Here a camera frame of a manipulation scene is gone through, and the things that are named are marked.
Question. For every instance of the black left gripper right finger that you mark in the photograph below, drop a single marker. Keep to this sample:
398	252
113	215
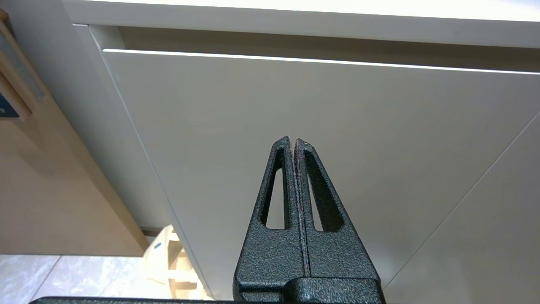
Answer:
337	253

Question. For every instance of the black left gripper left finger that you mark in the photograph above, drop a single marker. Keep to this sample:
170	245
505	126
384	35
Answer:
270	257

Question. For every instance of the light wooden stool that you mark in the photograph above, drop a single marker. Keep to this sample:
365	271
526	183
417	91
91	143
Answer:
173	266

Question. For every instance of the white cabinet door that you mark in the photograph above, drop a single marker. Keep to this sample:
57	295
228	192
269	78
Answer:
253	101
485	245

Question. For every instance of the white sideboard cabinet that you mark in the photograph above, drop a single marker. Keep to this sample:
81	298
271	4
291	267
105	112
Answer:
295	25

